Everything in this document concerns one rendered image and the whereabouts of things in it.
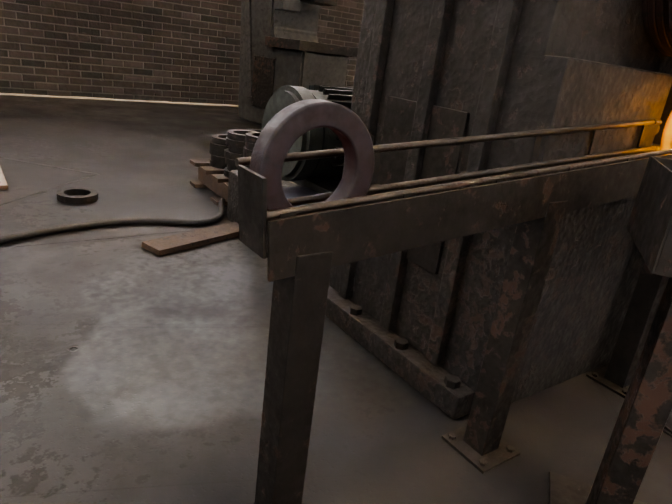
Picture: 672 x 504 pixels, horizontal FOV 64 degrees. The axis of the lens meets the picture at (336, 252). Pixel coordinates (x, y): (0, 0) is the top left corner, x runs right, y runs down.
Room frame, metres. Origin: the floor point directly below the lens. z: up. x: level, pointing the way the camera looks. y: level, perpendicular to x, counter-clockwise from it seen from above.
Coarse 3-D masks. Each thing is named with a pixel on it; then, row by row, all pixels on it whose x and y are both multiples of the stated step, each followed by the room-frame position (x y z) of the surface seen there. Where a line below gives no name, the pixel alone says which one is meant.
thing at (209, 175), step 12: (228, 132) 2.77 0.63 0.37; (240, 132) 2.87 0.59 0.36; (252, 132) 2.65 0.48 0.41; (216, 144) 2.92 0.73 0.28; (228, 144) 2.75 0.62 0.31; (240, 144) 2.73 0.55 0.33; (252, 144) 2.53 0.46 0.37; (216, 156) 2.92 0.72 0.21; (228, 156) 2.74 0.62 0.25; (240, 156) 2.72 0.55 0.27; (204, 168) 2.87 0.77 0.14; (216, 168) 2.91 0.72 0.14; (228, 168) 2.76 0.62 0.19; (192, 180) 3.05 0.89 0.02; (204, 180) 2.99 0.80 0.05; (216, 180) 2.70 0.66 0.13; (228, 180) 2.72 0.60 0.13; (216, 192) 2.83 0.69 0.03; (216, 204) 2.69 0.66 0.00
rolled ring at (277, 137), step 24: (288, 120) 0.68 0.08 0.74; (312, 120) 0.70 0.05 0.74; (336, 120) 0.72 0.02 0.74; (360, 120) 0.75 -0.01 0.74; (264, 144) 0.67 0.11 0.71; (288, 144) 0.68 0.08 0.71; (360, 144) 0.75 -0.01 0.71; (264, 168) 0.66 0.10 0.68; (360, 168) 0.75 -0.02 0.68; (336, 192) 0.76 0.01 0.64; (360, 192) 0.76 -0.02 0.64
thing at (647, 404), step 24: (648, 168) 0.96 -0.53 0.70; (648, 192) 0.90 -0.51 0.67; (648, 216) 0.85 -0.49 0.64; (648, 240) 0.80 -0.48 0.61; (648, 264) 0.76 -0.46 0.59; (648, 336) 0.88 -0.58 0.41; (648, 360) 0.83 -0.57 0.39; (648, 384) 0.82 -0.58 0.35; (624, 408) 0.86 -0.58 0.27; (648, 408) 0.82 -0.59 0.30; (624, 432) 0.83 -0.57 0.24; (648, 432) 0.81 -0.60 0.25; (624, 456) 0.82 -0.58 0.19; (648, 456) 0.81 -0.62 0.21; (552, 480) 0.94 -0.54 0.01; (576, 480) 0.95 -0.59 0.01; (600, 480) 0.85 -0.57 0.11; (624, 480) 0.82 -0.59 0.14
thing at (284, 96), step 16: (272, 96) 2.26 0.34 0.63; (288, 96) 2.15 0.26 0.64; (304, 96) 2.12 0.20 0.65; (320, 96) 2.20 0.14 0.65; (336, 96) 2.22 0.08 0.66; (272, 112) 2.25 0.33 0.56; (320, 128) 2.08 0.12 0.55; (304, 144) 2.05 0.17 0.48; (320, 144) 2.07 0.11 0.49; (336, 144) 2.13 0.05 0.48; (304, 160) 2.06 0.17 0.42; (320, 160) 2.11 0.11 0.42; (336, 160) 2.16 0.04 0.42; (288, 176) 2.15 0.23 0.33; (304, 176) 2.12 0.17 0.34; (320, 176) 2.22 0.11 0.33; (336, 176) 2.28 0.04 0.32; (320, 192) 2.19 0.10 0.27
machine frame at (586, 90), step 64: (384, 0) 1.57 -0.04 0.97; (448, 0) 1.40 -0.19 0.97; (512, 0) 1.23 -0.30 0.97; (576, 0) 1.22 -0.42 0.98; (640, 0) 1.36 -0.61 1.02; (384, 64) 1.58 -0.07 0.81; (448, 64) 1.39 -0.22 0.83; (512, 64) 1.24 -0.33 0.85; (576, 64) 1.16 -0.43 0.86; (640, 64) 1.41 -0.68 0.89; (384, 128) 1.54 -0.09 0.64; (448, 128) 1.35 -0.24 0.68; (512, 128) 1.21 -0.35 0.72; (640, 128) 1.36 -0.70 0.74; (384, 192) 1.51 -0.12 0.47; (384, 256) 1.49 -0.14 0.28; (448, 256) 1.26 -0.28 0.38; (576, 256) 1.29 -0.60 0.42; (640, 256) 1.50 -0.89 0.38; (384, 320) 1.41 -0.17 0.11; (448, 320) 1.24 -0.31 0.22; (576, 320) 1.34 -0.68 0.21; (448, 384) 1.16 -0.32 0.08
